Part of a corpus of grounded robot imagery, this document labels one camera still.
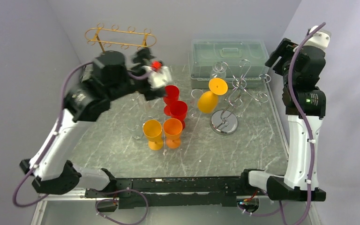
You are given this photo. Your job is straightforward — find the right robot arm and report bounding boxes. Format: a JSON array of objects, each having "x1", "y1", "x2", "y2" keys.
[{"x1": 239, "y1": 36, "x2": 330, "y2": 202}]

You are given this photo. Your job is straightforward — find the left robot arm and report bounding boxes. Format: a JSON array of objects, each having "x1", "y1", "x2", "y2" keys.
[{"x1": 20, "y1": 47, "x2": 172, "y2": 197}]

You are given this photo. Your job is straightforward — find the red goblet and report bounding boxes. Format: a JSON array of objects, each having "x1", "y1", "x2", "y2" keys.
[
  {"x1": 170, "y1": 100, "x2": 188, "y2": 130},
  {"x1": 163, "y1": 85, "x2": 180, "y2": 116}
]

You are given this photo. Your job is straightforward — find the silver wire glass rack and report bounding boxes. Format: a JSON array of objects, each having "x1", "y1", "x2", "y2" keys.
[{"x1": 210, "y1": 59, "x2": 269, "y2": 135}]

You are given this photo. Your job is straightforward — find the purple cable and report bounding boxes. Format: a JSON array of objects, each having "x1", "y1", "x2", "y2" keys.
[
  {"x1": 12, "y1": 60, "x2": 164, "y2": 225},
  {"x1": 237, "y1": 22, "x2": 327, "y2": 225}
]

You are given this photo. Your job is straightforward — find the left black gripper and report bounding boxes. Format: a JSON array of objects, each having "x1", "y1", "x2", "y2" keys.
[{"x1": 107, "y1": 49, "x2": 167, "y2": 103}]

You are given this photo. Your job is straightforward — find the gold wire glass rack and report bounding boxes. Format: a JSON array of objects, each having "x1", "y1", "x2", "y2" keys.
[{"x1": 84, "y1": 22, "x2": 157, "y2": 52}]

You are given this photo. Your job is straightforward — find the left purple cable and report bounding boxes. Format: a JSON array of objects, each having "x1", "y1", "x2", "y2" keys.
[{"x1": 12, "y1": 60, "x2": 164, "y2": 225}]

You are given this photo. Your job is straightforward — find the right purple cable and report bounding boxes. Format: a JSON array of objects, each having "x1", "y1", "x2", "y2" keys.
[{"x1": 237, "y1": 22, "x2": 327, "y2": 225}]

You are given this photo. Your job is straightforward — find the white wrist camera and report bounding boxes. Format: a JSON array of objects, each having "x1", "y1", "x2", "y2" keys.
[
  {"x1": 305, "y1": 29, "x2": 331, "y2": 51},
  {"x1": 144, "y1": 66, "x2": 173, "y2": 89}
]

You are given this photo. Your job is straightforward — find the red goblet back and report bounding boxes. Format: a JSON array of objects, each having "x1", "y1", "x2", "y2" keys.
[{"x1": 163, "y1": 85, "x2": 180, "y2": 116}]

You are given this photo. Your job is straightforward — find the yellow goblet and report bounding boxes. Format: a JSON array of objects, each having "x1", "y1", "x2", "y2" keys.
[
  {"x1": 197, "y1": 77, "x2": 228, "y2": 113},
  {"x1": 143, "y1": 120, "x2": 164, "y2": 150}
]

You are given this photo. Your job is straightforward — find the clear ribbed wine glass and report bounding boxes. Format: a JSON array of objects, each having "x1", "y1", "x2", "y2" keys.
[{"x1": 210, "y1": 62, "x2": 227, "y2": 79}]

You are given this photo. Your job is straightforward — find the clear glass with red dots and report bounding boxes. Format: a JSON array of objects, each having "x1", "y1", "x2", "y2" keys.
[{"x1": 188, "y1": 89, "x2": 203, "y2": 119}]

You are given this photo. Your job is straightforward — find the red goblet right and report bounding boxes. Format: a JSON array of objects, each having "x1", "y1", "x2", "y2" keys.
[{"x1": 170, "y1": 100, "x2": 188, "y2": 130}]

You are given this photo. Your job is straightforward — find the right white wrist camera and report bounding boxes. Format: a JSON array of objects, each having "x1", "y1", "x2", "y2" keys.
[{"x1": 305, "y1": 29, "x2": 331, "y2": 51}]

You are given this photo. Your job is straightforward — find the orange goblet centre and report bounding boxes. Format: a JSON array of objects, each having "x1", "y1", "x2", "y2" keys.
[{"x1": 163, "y1": 118, "x2": 183, "y2": 149}]

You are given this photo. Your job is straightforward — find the tall clear flute glass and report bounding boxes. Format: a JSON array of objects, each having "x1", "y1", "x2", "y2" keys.
[{"x1": 137, "y1": 94, "x2": 154, "y2": 125}]

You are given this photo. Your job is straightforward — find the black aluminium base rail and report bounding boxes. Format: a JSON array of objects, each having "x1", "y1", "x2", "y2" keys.
[{"x1": 38, "y1": 175, "x2": 313, "y2": 209}]

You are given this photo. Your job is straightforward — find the clear stemless glass front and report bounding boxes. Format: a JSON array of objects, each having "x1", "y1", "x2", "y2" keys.
[{"x1": 127, "y1": 120, "x2": 144, "y2": 140}]

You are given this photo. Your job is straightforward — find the clear plastic storage box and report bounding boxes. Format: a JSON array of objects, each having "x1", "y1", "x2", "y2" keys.
[{"x1": 189, "y1": 39, "x2": 269, "y2": 89}]

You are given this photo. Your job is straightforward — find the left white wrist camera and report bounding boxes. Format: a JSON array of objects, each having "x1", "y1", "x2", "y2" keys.
[{"x1": 144, "y1": 66, "x2": 173, "y2": 89}]

